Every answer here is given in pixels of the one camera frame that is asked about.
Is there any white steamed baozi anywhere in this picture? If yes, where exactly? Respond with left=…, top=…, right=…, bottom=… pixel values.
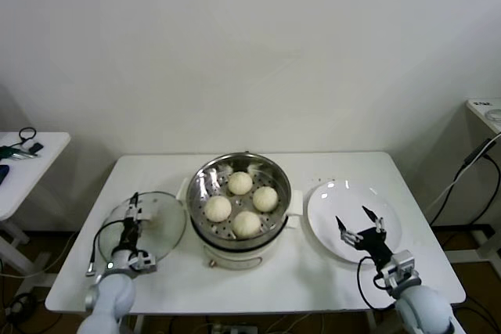
left=227, top=171, right=254, bottom=196
left=252, top=186, right=279, bottom=213
left=233, top=210, right=262, bottom=238
left=204, top=196, right=232, bottom=222

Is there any black inline cable adapter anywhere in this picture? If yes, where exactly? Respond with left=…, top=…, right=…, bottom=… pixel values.
left=463, top=137, right=492, bottom=165

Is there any perforated stainless steamer basket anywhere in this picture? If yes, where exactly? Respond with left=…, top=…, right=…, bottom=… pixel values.
left=184, top=153, right=293, bottom=251

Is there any white power cable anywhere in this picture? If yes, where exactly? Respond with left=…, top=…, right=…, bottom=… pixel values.
left=424, top=138, right=496, bottom=212

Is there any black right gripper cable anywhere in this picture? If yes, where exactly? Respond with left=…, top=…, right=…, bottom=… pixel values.
left=356, top=256, right=396, bottom=310

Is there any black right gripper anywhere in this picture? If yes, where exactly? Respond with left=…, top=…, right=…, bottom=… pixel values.
left=334, top=204, right=393, bottom=268

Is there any white power strip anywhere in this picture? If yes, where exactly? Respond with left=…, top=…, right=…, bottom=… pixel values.
left=213, top=321, right=258, bottom=334

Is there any green handled tool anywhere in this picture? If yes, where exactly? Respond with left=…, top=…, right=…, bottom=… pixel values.
left=0, top=145, right=38, bottom=161

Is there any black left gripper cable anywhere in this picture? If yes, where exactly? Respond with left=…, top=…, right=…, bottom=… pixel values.
left=85, top=219, right=126, bottom=277

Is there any black power cable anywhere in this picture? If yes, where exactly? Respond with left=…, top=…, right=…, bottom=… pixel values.
left=430, top=153, right=501, bottom=228

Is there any white side table with tools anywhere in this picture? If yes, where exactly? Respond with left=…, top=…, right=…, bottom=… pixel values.
left=0, top=131, right=71, bottom=292

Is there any round glass pot lid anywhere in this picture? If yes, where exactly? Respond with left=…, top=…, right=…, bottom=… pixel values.
left=97, top=191, right=188, bottom=264

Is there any white electric cooking pot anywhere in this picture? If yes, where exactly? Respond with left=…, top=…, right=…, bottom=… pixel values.
left=175, top=177, right=303, bottom=271

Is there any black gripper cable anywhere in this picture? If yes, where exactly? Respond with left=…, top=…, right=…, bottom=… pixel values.
left=356, top=256, right=396, bottom=310
left=85, top=219, right=126, bottom=277

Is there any large white round plate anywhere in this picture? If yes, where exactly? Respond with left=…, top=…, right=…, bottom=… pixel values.
left=306, top=180, right=403, bottom=264

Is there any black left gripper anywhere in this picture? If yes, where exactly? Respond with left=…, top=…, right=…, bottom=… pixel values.
left=119, top=192, right=145, bottom=252

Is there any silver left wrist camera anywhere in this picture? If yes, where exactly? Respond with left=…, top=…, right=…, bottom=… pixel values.
left=132, top=251, right=159, bottom=273

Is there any black floor cable coil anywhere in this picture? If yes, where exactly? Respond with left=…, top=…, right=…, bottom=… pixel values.
left=3, top=293, right=40, bottom=318

